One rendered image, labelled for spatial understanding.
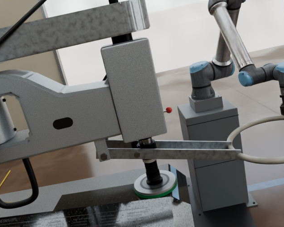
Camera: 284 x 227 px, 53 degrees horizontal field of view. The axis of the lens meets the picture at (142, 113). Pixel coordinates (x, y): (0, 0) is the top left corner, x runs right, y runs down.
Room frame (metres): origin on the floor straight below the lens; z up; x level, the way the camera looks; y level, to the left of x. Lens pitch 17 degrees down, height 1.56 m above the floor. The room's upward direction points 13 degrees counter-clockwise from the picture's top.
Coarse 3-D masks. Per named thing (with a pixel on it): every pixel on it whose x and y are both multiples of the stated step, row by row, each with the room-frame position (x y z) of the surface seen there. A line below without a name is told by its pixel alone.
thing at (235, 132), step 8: (256, 120) 1.53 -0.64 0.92; (264, 120) 1.51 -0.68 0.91; (272, 120) 1.50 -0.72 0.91; (240, 128) 1.49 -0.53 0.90; (232, 136) 1.43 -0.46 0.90; (248, 160) 1.17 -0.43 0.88; (256, 160) 1.14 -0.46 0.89; (264, 160) 1.11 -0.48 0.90; (272, 160) 1.09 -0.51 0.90; (280, 160) 1.08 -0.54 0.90
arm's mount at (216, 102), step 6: (216, 96) 2.12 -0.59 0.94; (192, 102) 2.16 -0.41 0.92; (198, 102) 2.10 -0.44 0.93; (204, 102) 2.10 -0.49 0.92; (210, 102) 2.10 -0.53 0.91; (216, 102) 2.09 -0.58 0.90; (222, 102) 2.09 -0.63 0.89; (192, 108) 2.21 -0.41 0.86; (198, 108) 2.10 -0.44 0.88; (204, 108) 2.10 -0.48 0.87; (210, 108) 2.10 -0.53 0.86
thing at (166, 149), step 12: (108, 144) 1.31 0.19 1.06; (120, 144) 1.31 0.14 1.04; (156, 144) 1.32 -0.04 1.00; (168, 144) 1.32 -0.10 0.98; (180, 144) 1.32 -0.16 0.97; (192, 144) 1.33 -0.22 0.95; (204, 144) 1.33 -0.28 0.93; (216, 144) 1.33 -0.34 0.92; (228, 144) 1.34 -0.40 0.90; (96, 156) 1.19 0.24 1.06; (120, 156) 1.20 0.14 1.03; (132, 156) 1.20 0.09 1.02; (144, 156) 1.20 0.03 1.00; (156, 156) 1.21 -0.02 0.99; (168, 156) 1.21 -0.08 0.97; (180, 156) 1.21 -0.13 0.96; (192, 156) 1.22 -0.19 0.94; (204, 156) 1.22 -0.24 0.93; (216, 156) 1.22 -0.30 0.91; (228, 156) 1.23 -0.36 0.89
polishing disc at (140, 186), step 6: (144, 174) 1.35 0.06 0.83; (162, 174) 1.31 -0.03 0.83; (168, 174) 1.30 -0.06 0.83; (138, 180) 1.31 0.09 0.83; (144, 180) 1.29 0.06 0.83; (168, 180) 1.24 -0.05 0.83; (174, 180) 1.23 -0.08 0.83; (138, 186) 1.25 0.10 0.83; (144, 186) 1.23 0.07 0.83; (150, 186) 1.22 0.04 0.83; (156, 186) 1.21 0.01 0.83; (162, 186) 1.20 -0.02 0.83; (168, 186) 1.19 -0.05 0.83; (138, 192) 1.21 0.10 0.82; (144, 192) 1.18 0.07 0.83; (150, 192) 1.17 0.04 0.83; (156, 192) 1.16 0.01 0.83; (162, 192) 1.16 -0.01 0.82
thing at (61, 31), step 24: (144, 0) 1.23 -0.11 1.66; (24, 24) 1.14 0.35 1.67; (48, 24) 1.14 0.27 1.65; (72, 24) 1.15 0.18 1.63; (96, 24) 1.15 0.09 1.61; (120, 24) 1.16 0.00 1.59; (144, 24) 1.19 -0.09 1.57; (0, 48) 1.13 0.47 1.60; (24, 48) 1.14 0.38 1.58; (48, 48) 1.14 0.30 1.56
